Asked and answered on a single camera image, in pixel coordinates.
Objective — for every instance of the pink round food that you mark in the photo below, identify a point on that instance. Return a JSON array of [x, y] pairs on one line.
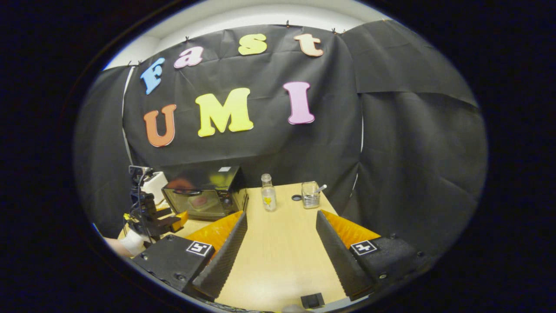
[[197, 201]]

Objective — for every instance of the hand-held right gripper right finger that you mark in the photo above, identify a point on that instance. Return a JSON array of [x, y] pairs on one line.
[[339, 256]]

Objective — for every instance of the black electric oven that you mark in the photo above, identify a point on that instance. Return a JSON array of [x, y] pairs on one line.
[[204, 178]]

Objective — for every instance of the clear glass bottle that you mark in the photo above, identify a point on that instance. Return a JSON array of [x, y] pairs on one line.
[[268, 195]]

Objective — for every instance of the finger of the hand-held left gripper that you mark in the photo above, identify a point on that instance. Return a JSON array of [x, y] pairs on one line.
[[181, 219]]

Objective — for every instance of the black backdrop cloth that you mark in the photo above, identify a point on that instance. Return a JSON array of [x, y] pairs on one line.
[[412, 165]]

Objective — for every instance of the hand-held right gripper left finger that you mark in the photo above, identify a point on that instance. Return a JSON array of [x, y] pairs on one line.
[[226, 256]]

